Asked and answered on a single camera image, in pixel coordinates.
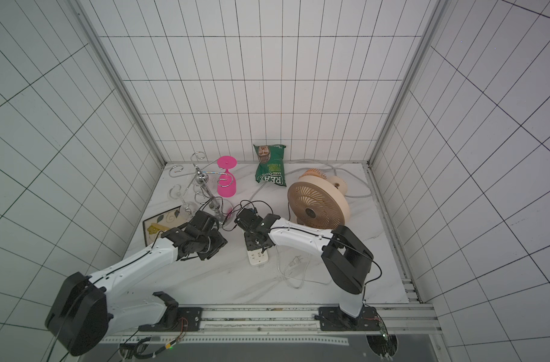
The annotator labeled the white power strip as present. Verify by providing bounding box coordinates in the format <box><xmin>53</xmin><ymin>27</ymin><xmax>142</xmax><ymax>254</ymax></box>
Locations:
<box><xmin>244</xmin><ymin>232</ymin><xmax>269</xmax><ymax>266</ymax></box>

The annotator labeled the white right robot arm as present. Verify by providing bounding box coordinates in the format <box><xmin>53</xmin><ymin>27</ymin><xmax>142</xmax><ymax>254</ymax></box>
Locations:
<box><xmin>235</xmin><ymin>209</ymin><xmax>374</xmax><ymax>320</ymax></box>

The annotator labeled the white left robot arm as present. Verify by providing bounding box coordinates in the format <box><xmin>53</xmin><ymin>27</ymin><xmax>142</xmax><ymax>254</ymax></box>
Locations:
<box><xmin>45</xmin><ymin>211</ymin><xmax>227</xmax><ymax>357</ymax></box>

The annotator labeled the large beige desk fan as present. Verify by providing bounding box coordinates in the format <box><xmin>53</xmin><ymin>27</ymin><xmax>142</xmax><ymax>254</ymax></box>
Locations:
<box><xmin>287</xmin><ymin>173</ymin><xmax>350</xmax><ymax>229</ymax></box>

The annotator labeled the clear wine glass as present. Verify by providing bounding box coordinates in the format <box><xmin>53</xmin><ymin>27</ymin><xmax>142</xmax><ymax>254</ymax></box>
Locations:
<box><xmin>168</xmin><ymin>184</ymin><xmax>198</xmax><ymax>220</ymax></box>

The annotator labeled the framed floral picture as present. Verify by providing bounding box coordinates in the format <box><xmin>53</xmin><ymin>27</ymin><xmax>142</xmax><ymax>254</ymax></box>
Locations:
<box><xmin>142</xmin><ymin>206</ymin><xmax>193</xmax><ymax>246</ymax></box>

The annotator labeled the pink plastic wine glass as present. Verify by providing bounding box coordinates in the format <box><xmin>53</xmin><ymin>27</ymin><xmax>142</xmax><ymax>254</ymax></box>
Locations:
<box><xmin>217</xmin><ymin>155</ymin><xmax>237</xmax><ymax>198</ymax></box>

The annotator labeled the green chip bag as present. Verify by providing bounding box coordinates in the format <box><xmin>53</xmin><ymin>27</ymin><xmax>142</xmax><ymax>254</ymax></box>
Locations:
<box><xmin>254</xmin><ymin>144</ymin><xmax>286</xmax><ymax>186</ymax></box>

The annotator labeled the silver wire glass rack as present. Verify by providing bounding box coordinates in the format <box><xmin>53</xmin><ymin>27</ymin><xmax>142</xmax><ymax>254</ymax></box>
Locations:
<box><xmin>183</xmin><ymin>151</ymin><xmax>231</xmax><ymax>226</ymax></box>

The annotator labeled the thin white fan cable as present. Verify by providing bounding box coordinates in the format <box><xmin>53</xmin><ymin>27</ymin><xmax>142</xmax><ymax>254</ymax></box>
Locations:
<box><xmin>274</xmin><ymin>246</ymin><xmax>334</xmax><ymax>290</ymax></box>

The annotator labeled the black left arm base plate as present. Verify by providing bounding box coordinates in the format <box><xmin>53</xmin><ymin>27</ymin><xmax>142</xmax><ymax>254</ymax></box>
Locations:
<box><xmin>139</xmin><ymin>307</ymin><xmax>203</xmax><ymax>333</ymax></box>

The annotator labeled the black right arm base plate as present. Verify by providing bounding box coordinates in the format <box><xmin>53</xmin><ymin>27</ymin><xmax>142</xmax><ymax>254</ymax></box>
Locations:
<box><xmin>314</xmin><ymin>306</ymin><xmax>382</xmax><ymax>332</ymax></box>

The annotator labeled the aluminium mounting rail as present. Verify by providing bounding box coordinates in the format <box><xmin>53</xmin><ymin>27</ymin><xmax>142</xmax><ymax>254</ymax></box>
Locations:
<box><xmin>103</xmin><ymin>304</ymin><xmax>443</xmax><ymax>345</ymax></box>

